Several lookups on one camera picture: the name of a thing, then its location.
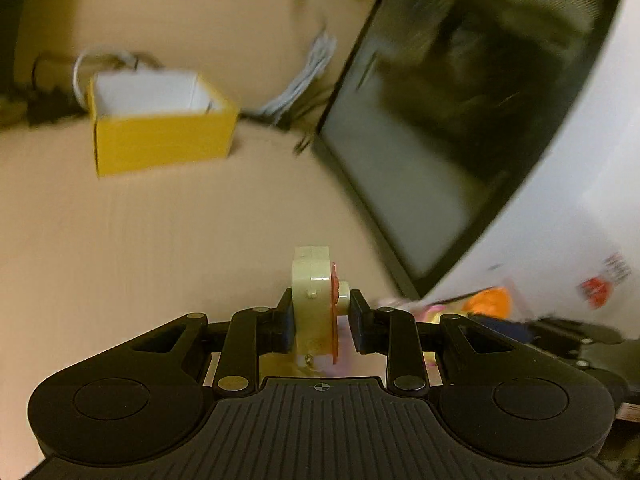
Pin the white carton with red label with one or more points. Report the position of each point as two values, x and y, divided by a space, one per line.
602 282

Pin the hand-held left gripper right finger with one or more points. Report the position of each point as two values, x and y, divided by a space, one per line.
356 322

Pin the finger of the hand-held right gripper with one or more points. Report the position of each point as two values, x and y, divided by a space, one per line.
500 332

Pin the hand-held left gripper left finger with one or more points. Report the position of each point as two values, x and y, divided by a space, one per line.
288 325

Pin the white computer case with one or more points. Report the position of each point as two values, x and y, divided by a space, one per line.
450 125

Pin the yellow cardboard box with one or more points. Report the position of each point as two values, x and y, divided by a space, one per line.
160 125

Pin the orange peel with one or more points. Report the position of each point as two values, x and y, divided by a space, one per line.
487 302

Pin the wooden desk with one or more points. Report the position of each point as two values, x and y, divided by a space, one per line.
150 240

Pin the cream toy figure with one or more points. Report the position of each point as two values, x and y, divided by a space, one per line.
312 305

